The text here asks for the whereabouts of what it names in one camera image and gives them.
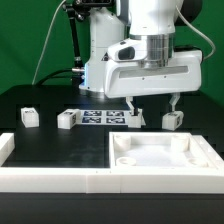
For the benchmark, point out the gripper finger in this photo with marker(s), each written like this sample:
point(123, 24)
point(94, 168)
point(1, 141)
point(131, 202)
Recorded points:
point(132, 108)
point(173, 101)

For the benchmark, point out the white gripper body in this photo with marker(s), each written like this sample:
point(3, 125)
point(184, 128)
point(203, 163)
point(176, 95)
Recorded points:
point(181, 74)

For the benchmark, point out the white square tabletop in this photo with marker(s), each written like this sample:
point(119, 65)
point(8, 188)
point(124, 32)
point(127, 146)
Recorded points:
point(156, 150)

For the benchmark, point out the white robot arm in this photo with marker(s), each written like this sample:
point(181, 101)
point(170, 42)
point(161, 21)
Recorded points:
point(133, 54)

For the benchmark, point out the fiducial marker sheet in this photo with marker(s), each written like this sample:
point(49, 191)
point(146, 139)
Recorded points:
point(104, 117)

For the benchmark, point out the white U-shaped obstacle fence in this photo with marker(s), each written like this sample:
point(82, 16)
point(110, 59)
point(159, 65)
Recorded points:
point(112, 179)

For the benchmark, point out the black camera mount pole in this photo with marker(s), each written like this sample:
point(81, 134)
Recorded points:
point(75, 13)

